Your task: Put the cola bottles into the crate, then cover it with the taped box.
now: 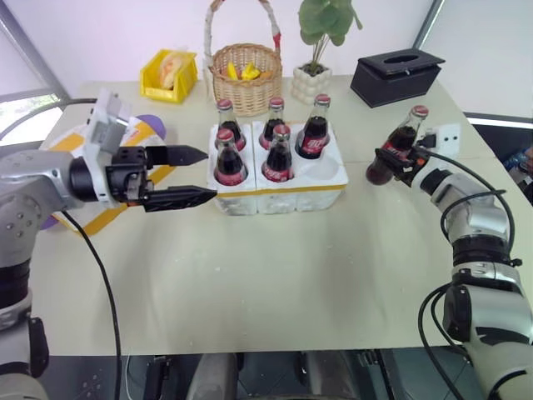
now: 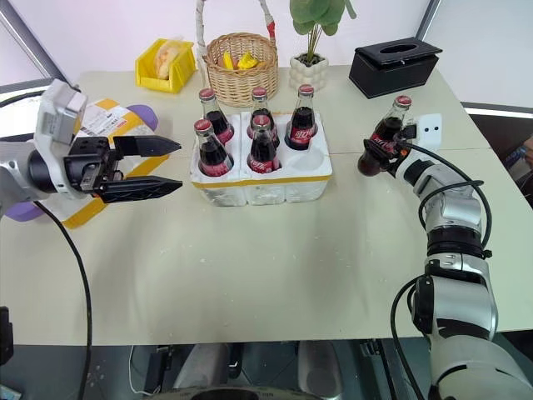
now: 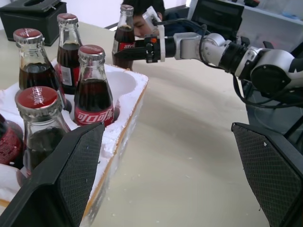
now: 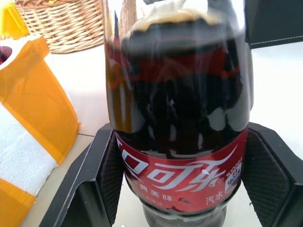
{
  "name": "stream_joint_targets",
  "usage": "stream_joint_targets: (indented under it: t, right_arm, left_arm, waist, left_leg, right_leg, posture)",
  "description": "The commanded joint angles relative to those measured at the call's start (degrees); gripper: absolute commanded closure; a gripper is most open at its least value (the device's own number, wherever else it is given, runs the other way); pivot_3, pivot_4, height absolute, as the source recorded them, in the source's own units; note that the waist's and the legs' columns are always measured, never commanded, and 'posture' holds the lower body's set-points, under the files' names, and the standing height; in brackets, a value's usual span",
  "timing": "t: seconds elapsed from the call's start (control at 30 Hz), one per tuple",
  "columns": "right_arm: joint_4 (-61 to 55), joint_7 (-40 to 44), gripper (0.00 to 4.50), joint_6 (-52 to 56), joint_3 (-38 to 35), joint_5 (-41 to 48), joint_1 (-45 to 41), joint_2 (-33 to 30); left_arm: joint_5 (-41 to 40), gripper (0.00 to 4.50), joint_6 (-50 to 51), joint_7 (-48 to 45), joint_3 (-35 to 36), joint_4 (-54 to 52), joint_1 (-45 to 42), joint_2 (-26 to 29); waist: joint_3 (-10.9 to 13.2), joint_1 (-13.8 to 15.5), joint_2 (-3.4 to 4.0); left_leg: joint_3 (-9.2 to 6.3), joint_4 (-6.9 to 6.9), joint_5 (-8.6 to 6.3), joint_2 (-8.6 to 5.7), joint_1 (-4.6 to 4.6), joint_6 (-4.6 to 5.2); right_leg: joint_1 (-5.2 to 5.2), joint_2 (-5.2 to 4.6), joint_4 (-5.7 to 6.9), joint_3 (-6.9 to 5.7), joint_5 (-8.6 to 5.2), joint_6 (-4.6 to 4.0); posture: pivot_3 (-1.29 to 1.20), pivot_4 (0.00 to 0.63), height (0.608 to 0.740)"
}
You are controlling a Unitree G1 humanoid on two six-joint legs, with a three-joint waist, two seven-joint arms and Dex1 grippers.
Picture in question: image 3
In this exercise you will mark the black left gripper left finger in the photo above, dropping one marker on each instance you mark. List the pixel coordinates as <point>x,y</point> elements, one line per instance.
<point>71,170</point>

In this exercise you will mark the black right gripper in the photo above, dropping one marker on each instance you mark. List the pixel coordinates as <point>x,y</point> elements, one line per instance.
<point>152,49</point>

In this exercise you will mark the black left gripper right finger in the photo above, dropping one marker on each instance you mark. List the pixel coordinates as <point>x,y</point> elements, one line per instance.
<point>272,170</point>

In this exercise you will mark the glass cola bottle red cap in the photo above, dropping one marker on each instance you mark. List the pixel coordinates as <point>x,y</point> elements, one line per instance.
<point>124,30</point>
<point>68,42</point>
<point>41,123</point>
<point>29,59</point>
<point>93,94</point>

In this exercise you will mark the white foam crate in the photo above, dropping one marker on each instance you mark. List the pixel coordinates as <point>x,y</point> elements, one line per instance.
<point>129,87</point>

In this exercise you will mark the glass cola bottle red label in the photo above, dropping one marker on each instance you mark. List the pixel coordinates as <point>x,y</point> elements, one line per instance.
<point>8,142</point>

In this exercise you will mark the black plastic box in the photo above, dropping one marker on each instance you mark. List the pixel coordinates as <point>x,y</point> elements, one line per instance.
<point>33,19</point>

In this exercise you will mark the person with black hair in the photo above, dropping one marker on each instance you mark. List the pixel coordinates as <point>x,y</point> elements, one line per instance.
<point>146,16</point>

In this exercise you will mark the black monitor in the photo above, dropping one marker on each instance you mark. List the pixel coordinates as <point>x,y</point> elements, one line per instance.
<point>220,16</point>

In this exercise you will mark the white shelf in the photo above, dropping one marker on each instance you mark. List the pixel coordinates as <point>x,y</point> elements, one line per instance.
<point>272,21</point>

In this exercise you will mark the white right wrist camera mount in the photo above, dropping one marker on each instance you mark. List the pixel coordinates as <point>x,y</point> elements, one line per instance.
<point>156,21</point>

